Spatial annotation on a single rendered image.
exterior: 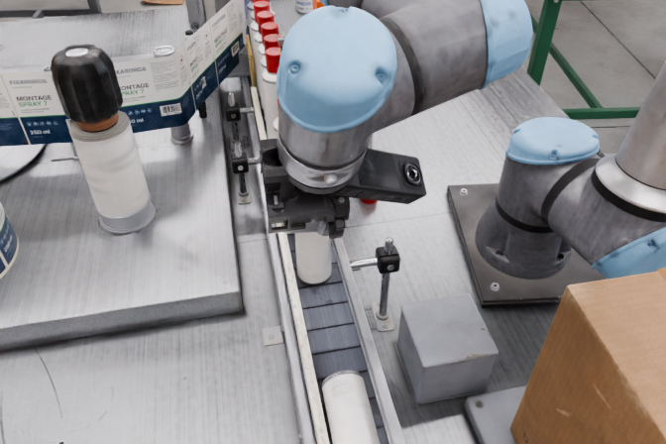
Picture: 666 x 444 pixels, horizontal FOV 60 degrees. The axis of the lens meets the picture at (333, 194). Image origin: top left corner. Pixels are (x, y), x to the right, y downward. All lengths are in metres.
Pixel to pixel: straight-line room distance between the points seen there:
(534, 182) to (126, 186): 0.60
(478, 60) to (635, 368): 0.28
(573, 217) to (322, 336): 0.36
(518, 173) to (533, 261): 0.15
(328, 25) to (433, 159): 0.83
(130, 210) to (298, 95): 0.63
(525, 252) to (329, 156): 0.56
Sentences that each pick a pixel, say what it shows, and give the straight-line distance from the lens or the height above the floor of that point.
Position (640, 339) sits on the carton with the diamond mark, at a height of 1.12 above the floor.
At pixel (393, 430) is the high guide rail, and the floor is 0.96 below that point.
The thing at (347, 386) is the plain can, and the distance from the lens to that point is 0.70.
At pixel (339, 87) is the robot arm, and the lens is 0.36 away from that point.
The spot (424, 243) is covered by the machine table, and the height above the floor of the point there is 0.83.
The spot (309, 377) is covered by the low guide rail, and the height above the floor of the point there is 0.91.
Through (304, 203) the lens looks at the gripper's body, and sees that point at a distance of 0.55.
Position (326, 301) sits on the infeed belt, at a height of 0.88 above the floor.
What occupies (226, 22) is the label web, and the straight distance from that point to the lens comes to 1.27.
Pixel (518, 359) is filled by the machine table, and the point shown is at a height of 0.83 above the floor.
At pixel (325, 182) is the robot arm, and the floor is 1.24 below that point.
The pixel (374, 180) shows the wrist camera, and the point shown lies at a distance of 0.55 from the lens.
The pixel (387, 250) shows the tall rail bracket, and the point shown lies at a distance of 0.78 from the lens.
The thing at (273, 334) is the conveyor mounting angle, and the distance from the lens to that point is 0.87.
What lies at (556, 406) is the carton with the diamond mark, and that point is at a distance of 0.66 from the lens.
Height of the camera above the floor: 1.53
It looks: 40 degrees down
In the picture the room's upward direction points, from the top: straight up
